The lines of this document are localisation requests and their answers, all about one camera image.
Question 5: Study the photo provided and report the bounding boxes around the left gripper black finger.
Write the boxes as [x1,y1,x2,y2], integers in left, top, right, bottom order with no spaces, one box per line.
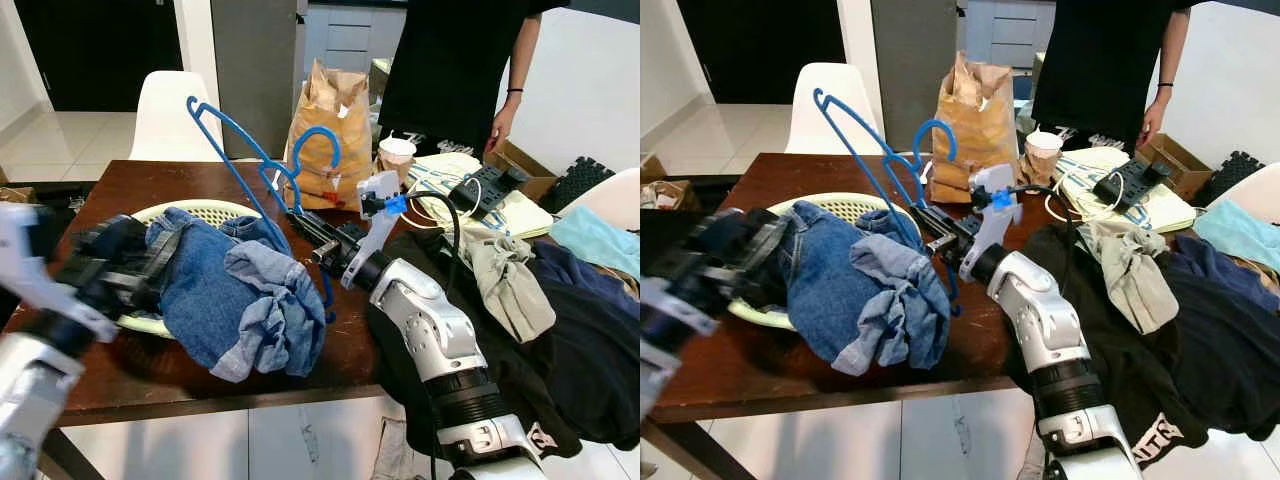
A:
[90,214,156,249]
[755,228,793,301]
[700,206,783,241]
[140,232,187,293]

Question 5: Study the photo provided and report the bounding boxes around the blue denim shorts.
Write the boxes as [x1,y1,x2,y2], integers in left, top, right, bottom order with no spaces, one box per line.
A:
[145,205,329,384]
[775,200,951,378]

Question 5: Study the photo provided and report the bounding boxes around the blue plastic hanger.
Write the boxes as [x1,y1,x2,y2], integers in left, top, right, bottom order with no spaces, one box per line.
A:
[812,87,966,319]
[186,95,341,326]

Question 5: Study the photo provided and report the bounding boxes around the light grey-green shirt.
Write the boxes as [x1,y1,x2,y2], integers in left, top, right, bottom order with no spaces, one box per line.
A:
[462,225,557,344]
[1078,218,1183,336]

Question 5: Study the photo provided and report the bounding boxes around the person's left hand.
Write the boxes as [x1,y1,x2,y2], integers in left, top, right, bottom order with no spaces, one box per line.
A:
[1138,92,1169,149]
[484,98,517,158]

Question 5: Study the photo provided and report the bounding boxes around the pale yellow plastic basket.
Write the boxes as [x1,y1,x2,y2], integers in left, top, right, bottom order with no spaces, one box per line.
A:
[118,198,263,339]
[728,192,926,331]

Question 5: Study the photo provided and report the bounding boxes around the white paper cup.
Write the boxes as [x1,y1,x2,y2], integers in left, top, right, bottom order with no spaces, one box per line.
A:
[377,137,418,191]
[1025,130,1064,186]

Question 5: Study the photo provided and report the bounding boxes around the teal cloth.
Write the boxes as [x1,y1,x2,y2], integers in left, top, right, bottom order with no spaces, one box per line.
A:
[548,205,641,283]
[1190,198,1280,273]

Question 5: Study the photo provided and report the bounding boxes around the navy blue cloth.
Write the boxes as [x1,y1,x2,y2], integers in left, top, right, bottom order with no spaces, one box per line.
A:
[528,240,641,336]
[1160,235,1280,441]

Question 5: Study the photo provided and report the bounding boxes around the brown paper bag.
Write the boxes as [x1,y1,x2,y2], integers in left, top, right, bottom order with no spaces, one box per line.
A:
[285,57,377,213]
[932,50,1021,201]

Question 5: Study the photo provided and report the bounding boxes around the white plastic chair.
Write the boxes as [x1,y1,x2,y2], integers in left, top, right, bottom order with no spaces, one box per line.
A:
[1205,160,1280,226]
[785,62,886,156]
[128,70,226,163]
[555,165,641,233]

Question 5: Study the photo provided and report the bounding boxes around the black grid mat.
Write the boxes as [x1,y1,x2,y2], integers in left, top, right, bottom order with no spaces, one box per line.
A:
[1205,150,1269,206]
[548,155,619,213]

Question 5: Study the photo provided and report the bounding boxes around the dark double door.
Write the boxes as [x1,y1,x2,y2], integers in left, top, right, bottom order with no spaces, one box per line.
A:
[12,0,184,113]
[678,0,846,106]

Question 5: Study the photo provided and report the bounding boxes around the white drawer cabinet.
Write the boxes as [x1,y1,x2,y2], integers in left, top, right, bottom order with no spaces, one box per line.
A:
[965,0,1056,71]
[303,5,406,83]

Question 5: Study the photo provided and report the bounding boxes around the black garment with white print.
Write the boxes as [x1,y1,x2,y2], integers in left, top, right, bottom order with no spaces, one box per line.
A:
[365,228,641,456]
[1005,222,1216,471]

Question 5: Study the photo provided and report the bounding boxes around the open cardboard box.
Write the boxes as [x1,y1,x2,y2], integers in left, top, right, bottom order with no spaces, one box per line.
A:
[484,138,559,201]
[1135,132,1213,198]

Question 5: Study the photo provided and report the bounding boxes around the person in black clothes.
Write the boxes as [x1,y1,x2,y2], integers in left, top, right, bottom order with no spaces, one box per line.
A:
[1030,0,1196,151]
[378,0,571,161]

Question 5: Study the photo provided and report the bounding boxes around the white crumpled cloth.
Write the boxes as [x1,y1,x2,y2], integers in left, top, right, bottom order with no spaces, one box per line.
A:
[375,415,446,480]

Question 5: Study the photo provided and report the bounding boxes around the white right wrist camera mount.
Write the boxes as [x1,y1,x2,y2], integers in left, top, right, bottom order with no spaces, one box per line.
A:
[958,163,1023,283]
[340,170,406,291]

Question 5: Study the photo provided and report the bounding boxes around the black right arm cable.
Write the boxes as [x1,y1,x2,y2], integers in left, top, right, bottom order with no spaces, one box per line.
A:
[383,190,463,301]
[1000,185,1086,301]

